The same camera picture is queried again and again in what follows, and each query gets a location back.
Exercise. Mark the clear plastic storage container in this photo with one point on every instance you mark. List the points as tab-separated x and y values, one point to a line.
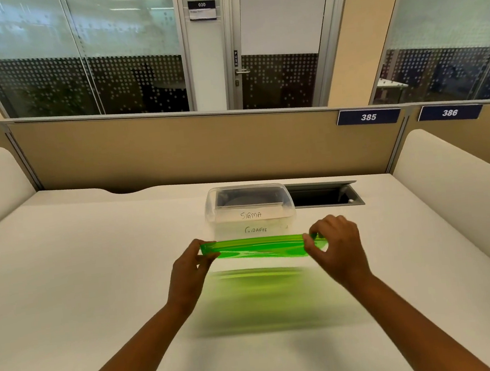
228	230

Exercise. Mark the person's left thumb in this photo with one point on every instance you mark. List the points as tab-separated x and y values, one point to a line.
207	259

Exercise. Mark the black and white door sign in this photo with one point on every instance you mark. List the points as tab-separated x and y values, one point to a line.
202	10

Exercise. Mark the dark blue number sign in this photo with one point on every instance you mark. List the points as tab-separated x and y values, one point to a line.
450	112
368	117

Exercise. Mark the person's left forearm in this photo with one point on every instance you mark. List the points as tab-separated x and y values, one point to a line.
148	346

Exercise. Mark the dotted frosted glass window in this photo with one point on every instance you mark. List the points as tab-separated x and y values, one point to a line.
451	30
83	56

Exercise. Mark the person's right thumb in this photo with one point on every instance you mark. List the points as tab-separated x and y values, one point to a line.
310	246

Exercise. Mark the white handwritten paper label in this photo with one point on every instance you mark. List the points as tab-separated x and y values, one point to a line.
250	215

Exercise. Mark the person's right hand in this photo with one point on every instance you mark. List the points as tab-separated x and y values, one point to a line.
343	251

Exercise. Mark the white table behind glass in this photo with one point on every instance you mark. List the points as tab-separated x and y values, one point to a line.
391	85

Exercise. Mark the green transparent plastic lid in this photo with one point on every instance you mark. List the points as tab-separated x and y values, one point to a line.
260	248

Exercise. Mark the wide beige desk partition panel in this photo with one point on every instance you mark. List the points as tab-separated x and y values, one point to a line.
201	146

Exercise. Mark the person's left hand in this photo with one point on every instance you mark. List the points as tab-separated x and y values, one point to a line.
185	281

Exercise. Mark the frosted glass office door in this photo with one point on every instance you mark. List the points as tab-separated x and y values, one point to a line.
280	26

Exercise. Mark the person's right forearm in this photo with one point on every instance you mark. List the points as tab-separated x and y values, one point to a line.
412	327

